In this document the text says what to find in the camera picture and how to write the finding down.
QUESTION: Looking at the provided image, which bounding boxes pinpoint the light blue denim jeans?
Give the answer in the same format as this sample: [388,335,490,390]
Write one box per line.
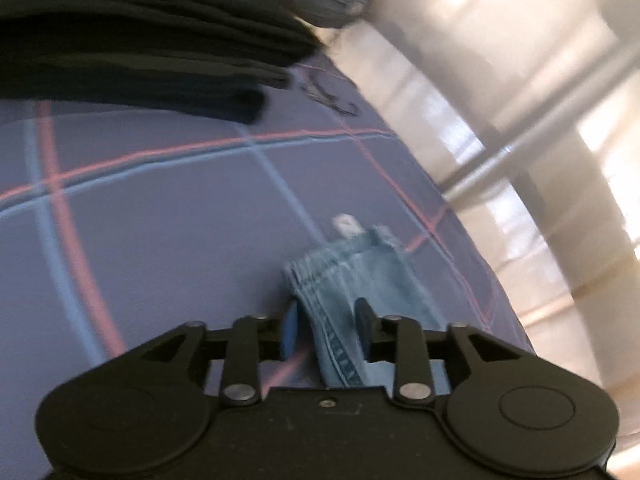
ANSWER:
[282,212,452,390]

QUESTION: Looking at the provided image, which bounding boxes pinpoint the purple plaid bed sheet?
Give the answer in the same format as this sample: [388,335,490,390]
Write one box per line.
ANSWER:
[0,52,536,480]

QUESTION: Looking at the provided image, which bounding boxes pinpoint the eyeglasses with thin frame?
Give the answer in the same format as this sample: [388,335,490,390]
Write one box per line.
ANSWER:
[300,68,360,117]

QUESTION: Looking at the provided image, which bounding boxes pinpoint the stack of dark folded clothes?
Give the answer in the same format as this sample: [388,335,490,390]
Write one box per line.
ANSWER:
[1,0,318,124]

